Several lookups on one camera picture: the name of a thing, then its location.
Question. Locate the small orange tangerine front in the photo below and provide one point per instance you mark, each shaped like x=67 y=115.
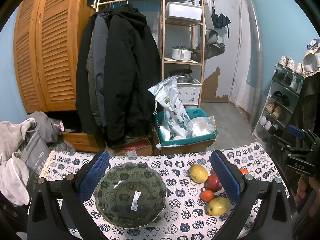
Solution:
x=207 y=195

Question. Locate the grey tote bag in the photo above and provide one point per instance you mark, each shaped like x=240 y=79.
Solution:
x=34 y=155

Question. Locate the brown cardboard box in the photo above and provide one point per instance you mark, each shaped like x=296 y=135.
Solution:
x=140 y=147

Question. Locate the grey clothes pile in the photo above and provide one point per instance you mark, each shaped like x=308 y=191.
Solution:
x=14 y=172

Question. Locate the wooden shelf rack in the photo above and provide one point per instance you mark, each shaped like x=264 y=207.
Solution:
x=176 y=32

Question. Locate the white door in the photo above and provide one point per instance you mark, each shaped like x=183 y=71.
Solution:
x=219 y=71

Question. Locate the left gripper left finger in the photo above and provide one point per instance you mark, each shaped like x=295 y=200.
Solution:
x=57 y=206

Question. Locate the black hanging coat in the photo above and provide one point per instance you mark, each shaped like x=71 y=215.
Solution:
x=132 y=66

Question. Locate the white storage bin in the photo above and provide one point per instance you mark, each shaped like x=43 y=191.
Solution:
x=183 y=11

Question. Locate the orange tangerine back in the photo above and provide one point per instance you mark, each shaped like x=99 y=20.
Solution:
x=243 y=171

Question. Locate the steel pot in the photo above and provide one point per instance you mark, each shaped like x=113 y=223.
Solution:
x=183 y=75

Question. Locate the white pot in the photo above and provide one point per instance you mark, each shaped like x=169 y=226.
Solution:
x=181 y=53

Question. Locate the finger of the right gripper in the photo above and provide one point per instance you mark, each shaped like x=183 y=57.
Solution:
x=296 y=132
x=279 y=143

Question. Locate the wooden louvered wardrobe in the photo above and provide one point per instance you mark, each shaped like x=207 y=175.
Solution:
x=47 y=39

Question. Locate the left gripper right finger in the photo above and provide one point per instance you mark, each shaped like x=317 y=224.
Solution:
x=273 y=220

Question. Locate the large red apple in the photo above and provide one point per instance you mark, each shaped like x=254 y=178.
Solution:
x=213 y=183

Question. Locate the white printed rice bag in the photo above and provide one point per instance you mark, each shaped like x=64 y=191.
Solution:
x=175 y=115

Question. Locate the dark blue umbrella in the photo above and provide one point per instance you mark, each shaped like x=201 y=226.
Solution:
x=220 y=21

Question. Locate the person's right hand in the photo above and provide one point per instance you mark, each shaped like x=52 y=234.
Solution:
x=301 y=193

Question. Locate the white patterned drawer box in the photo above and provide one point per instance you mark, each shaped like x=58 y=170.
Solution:
x=189 y=92

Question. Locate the shoe rack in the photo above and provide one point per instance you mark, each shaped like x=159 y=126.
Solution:
x=281 y=100

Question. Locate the grey vertical pipe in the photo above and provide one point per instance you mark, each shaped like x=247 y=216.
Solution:
x=257 y=50

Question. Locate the clear plastic bag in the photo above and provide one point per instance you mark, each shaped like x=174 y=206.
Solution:
x=200 y=126

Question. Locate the green glass bowl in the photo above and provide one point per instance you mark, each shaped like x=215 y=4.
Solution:
x=131 y=195

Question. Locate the grey hanging jacket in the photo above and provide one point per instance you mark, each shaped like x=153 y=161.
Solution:
x=95 y=67

